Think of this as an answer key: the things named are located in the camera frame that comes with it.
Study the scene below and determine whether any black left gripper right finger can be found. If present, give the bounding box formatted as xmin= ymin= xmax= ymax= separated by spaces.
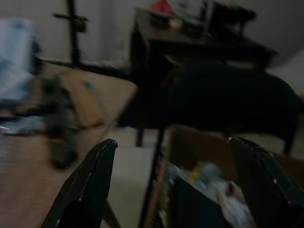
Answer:
xmin=228 ymin=136 xmax=304 ymax=228

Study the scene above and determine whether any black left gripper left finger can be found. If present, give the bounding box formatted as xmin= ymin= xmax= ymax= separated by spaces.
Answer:
xmin=40 ymin=139 xmax=118 ymax=228

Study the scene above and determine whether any white crumpled paper trash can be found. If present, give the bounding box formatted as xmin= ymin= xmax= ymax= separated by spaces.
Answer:
xmin=213 ymin=182 xmax=256 ymax=228

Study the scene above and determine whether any clear plastic bottle trash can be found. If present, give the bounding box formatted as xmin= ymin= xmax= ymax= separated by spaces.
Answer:
xmin=200 ymin=162 xmax=223 ymax=182

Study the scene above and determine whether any brown cardboard rubbish box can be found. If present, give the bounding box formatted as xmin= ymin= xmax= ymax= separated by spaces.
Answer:
xmin=140 ymin=125 xmax=304 ymax=228

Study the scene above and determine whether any yellow trash piece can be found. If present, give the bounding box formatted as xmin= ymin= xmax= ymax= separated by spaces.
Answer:
xmin=189 ymin=165 xmax=205 ymax=186

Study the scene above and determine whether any black chair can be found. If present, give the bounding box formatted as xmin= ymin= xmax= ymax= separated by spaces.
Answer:
xmin=135 ymin=60 xmax=301 ymax=154

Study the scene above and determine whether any pale blue plastic bag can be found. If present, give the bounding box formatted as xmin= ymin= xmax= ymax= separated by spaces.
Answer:
xmin=0 ymin=19 xmax=40 ymax=105

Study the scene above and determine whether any dark wooden desk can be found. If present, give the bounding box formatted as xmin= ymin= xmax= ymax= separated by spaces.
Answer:
xmin=129 ymin=7 xmax=278 ymax=147

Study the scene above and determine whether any black floor stand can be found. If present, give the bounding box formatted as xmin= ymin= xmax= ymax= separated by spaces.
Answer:
xmin=52 ymin=0 xmax=100 ymax=69

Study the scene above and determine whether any black device on desk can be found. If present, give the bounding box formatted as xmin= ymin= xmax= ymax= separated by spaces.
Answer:
xmin=209 ymin=1 xmax=257 ymax=31

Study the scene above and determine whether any red triangular object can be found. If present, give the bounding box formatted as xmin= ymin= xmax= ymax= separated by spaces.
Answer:
xmin=149 ymin=0 xmax=175 ymax=15

